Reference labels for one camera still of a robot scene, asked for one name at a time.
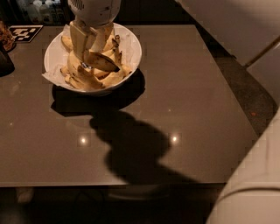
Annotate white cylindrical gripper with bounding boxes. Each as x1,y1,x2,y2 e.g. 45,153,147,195
67,0,122,62

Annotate spotted yellow banana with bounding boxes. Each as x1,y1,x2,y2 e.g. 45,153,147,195
83,50,120,72

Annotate yellow banana at back left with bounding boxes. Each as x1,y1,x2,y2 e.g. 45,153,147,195
61,36,73,52

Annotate yellow banana bunch right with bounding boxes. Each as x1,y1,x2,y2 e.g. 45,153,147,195
92,30,132,88

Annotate white ceramic bowl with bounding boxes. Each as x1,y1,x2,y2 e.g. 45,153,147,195
43,22,143,97

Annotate large curved yellow banana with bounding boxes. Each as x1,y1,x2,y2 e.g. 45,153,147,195
67,52,103,91

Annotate yellow banana at bowl front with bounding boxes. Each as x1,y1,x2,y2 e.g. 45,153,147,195
60,66,91,90

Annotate clear plastic bottles in background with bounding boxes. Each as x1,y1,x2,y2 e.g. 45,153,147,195
15,0,66,25

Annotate black white fiducial marker card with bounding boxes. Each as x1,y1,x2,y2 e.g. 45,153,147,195
9,24,43,43

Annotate brown patterned jar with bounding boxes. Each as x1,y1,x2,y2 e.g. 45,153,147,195
0,21,16,52

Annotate dark container at left edge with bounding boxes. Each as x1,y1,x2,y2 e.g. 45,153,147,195
0,42,15,76

